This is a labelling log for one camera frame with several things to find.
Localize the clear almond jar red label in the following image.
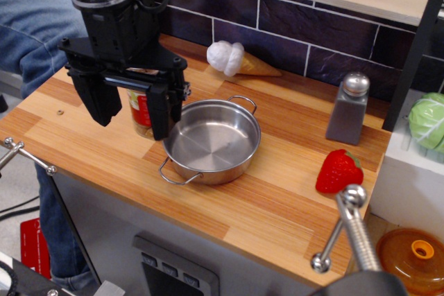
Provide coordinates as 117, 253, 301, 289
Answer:
126, 89, 154, 139

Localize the orange pot lid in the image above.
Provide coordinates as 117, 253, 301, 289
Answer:
377, 228, 443, 295

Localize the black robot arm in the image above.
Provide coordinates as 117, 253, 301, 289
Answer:
58, 0, 190, 141

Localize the grey oven control panel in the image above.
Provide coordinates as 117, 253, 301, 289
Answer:
133, 236, 220, 296

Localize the person in blue jeans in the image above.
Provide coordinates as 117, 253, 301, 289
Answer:
1, 0, 98, 295

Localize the stainless steel pot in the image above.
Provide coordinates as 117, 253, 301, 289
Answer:
159, 95, 262, 186

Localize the black upright post right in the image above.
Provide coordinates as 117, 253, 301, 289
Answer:
382, 0, 443, 132

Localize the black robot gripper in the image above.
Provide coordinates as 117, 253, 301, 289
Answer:
59, 0, 191, 141

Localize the black cable on floor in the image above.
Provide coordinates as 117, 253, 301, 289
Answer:
0, 194, 40, 221

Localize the red toy strawberry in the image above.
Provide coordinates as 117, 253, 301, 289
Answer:
315, 149, 364, 193

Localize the grey shaker silver cap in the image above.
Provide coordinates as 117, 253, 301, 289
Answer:
325, 72, 370, 145

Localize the toy ice cream cone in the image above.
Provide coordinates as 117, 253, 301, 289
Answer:
207, 41, 282, 77

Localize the red box on floor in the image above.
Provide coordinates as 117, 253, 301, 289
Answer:
20, 218, 51, 279

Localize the green toy cabbage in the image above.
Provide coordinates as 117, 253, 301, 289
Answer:
408, 92, 443, 154

